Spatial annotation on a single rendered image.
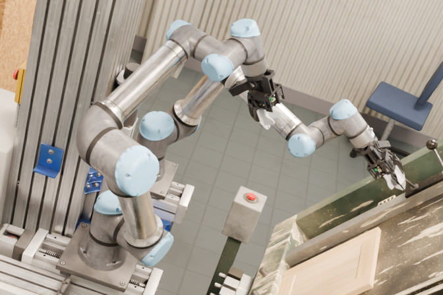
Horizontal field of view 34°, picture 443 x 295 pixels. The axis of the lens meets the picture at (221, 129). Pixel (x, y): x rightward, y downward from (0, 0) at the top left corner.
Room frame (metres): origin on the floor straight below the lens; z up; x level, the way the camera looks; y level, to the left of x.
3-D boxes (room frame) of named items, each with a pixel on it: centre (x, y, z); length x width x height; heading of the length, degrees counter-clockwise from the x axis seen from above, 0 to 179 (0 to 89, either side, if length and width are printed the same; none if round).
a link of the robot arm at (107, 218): (1.68, 0.22, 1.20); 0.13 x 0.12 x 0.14; 63
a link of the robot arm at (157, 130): (2.19, 0.22, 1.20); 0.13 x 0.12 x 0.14; 154
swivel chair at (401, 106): (4.78, -1.19, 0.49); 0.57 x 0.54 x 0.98; 94
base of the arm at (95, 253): (1.68, 0.23, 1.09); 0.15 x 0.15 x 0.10
